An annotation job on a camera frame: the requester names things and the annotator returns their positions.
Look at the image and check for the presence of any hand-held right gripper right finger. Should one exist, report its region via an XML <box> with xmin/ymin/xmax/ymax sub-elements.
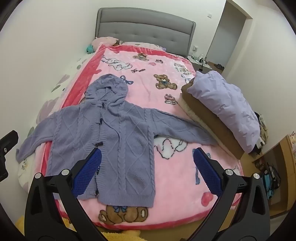
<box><xmin>193</xmin><ymin>147</ymin><xmax>271</xmax><ymax>241</ymax></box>

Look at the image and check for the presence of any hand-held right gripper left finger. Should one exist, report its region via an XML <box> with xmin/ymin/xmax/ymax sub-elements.
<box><xmin>24</xmin><ymin>147</ymin><xmax>107</xmax><ymax>241</ymax></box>

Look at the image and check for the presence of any purple knitted hooded sweater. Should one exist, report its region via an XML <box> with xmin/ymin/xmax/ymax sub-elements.
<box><xmin>16</xmin><ymin>74</ymin><xmax>218</xmax><ymax>208</ymax></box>

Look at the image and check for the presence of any pile of clothes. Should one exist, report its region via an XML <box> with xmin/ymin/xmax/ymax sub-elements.
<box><xmin>253</xmin><ymin>111</ymin><xmax>270</xmax><ymax>153</ymax></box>

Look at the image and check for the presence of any brown folded blanket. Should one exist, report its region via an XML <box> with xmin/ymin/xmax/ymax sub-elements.
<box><xmin>180</xmin><ymin>77</ymin><xmax>245</xmax><ymax>159</ymax></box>

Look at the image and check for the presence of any cream folded blanket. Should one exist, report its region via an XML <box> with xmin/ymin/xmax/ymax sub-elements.
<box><xmin>178</xmin><ymin>97</ymin><xmax>241</xmax><ymax>158</ymax></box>

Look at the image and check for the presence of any blue and black bag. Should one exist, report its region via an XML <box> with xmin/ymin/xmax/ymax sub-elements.
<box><xmin>261</xmin><ymin>162</ymin><xmax>281</xmax><ymax>201</ymax></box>

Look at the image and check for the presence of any person's yellow fuzzy clothing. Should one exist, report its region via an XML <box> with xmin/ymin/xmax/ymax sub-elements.
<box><xmin>15</xmin><ymin>215</ymin><xmax>139</xmax><ymax>241</ymax></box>

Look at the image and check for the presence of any lavender folded duvet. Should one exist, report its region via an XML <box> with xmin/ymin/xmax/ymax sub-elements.
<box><xmin>187</xmin><ymin>71</ymin><xmax>260</xmax><ymax>154</ymax></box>

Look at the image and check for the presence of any wooden cabinet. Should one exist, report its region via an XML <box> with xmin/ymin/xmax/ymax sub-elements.
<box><xmin>252</xmin><ymin>134</ymin><xmax>296</xmax><ymax>218</ymax></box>

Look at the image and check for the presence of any white floral bed sheet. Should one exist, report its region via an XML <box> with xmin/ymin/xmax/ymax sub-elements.
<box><xmin>17</xmin><ymin>50</ymin><xmax>93</xmax><ymax>188</ymax></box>

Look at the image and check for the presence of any pink printed blanket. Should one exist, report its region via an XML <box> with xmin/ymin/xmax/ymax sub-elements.
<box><xmin>40</xmin><ymin>44</ymin><xmax>243</xmax><ymax>231</ymax></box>

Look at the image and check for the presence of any grey nightstand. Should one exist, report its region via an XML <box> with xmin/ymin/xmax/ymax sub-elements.
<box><xmin>187</xmin><ymin>55</ymin><xmax>213</xmax><ymax>72</ymax></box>

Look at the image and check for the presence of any pink pillow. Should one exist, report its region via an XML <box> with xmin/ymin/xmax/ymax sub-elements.
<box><xmin>91</xmin><ymin>36</ymin><xmax>119</xmax><ymax>48</ymax></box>

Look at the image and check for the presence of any floral pillow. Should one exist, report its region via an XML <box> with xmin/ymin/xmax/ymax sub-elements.
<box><xmin>119</xmin><ymin>41</ymin><xmax>167</xmax><ymax>52</ymax></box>

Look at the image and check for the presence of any grey upholstered headboard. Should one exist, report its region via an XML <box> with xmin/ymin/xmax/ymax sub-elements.
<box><xmin>95</xmin><ymin>8</ymin><xmax>196</xmax><ymax>58</ymax></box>

